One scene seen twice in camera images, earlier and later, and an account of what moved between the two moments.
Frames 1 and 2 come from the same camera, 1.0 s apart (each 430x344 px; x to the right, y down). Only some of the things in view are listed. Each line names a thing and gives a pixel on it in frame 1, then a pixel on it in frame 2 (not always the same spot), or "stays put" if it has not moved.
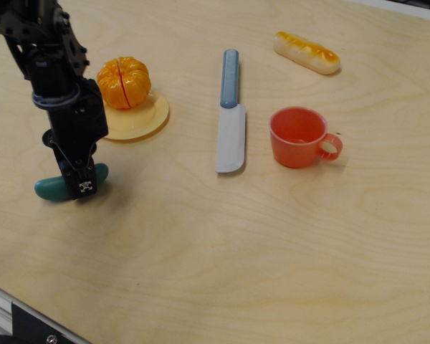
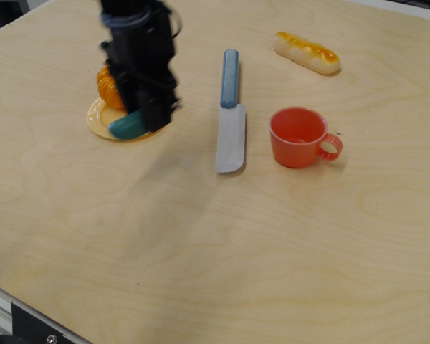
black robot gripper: [77, 121] to [140, 51]
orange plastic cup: [297, 133] stays put
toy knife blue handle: [232, 118] stays put
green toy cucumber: [56, 188] to [131, 125]
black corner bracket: [26, 328] stays put
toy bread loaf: [313, 56] stays put
